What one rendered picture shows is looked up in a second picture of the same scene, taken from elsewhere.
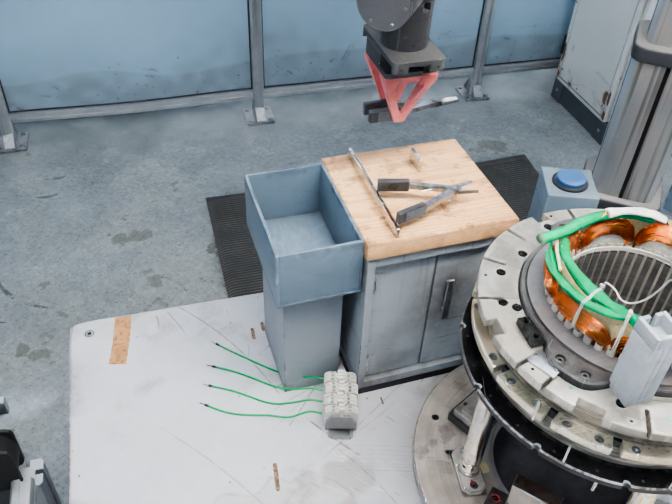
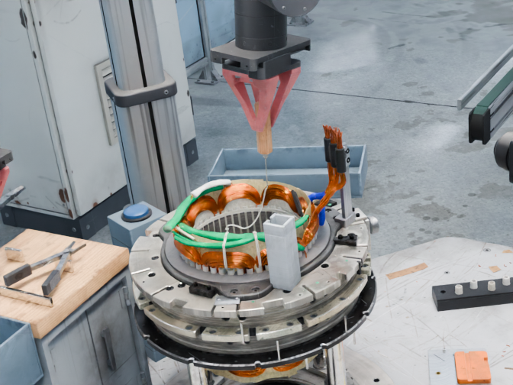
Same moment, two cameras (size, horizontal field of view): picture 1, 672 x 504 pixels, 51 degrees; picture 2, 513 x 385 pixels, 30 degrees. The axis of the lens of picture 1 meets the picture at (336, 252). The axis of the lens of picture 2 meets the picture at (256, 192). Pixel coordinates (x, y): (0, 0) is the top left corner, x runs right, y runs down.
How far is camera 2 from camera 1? 0.53 m
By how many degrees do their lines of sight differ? 35
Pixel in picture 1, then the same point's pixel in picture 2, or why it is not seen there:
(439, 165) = (35, 250)
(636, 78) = (130, 121)
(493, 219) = (111, 258)
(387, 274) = (57, 347)
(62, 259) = not seen: outside the picture
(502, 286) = (160, 281)
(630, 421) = (299, 296)
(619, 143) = (146, 176)
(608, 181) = not seen: hidden behind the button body
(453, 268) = (101, 318)
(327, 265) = (11, 360)
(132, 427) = not seen: outside the picture
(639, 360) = (280, 250)
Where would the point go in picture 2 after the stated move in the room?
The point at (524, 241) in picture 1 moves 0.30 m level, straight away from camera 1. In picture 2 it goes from (149, 250) to (96, 171)
